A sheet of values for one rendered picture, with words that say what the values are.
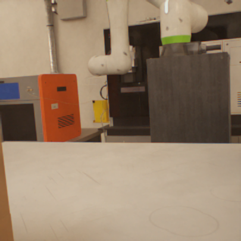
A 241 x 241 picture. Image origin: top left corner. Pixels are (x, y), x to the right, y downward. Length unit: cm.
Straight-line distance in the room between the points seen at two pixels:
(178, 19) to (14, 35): 299
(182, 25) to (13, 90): 105
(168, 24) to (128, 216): 107
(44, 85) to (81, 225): 146
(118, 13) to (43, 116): 69
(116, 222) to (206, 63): 97
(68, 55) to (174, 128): 254
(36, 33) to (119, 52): 246
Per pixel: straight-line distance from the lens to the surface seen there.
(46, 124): 180
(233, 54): 208
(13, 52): 413
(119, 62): 156
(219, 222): 39
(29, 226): 41
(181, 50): 136
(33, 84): 183
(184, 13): 139
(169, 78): 130
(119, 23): 159
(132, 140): 215
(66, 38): 371
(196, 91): 128
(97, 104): 231
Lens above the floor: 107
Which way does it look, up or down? 7 degrees down
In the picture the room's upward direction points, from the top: 4 degrees counter-clockwise
